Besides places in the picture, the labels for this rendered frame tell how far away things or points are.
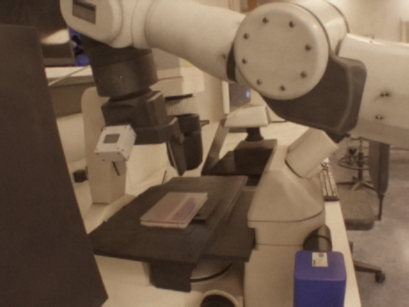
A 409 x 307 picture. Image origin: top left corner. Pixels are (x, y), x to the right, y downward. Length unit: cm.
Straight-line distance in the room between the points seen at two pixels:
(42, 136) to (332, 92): 29
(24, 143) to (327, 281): 36
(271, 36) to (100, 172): 48
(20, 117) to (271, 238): 37
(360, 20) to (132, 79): 620
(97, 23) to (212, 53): 14
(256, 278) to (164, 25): 40
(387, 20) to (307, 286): 635
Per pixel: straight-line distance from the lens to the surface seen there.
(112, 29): 36
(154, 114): 42
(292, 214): 46
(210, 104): 112
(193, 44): 32
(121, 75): 41
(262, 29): 25
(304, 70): 24
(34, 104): 35
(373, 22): 653
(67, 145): 110
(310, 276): 38
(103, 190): 65
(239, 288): 59
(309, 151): 48
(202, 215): 54
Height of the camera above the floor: 119
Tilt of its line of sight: 13 degrees down
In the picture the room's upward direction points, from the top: 6 degrees counter-clockwise
